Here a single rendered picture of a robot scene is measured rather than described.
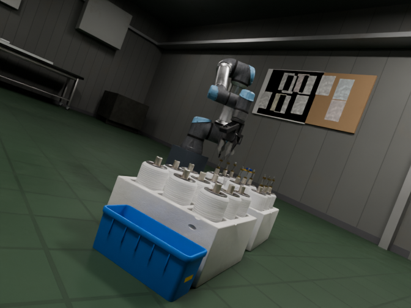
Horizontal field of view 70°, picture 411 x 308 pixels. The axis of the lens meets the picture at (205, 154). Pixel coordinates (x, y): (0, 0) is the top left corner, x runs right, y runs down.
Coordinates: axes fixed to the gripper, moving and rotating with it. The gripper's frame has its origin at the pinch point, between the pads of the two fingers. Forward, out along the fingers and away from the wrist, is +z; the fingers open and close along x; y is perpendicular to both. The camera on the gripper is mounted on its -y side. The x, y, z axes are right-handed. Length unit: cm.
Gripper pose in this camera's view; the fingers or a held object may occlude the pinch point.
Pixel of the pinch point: (221, 156)
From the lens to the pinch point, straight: 149.2
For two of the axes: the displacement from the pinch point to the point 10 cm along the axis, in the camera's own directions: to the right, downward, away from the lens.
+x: -7.7, -3.2, 5.5
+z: -3.6, 9.3, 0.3
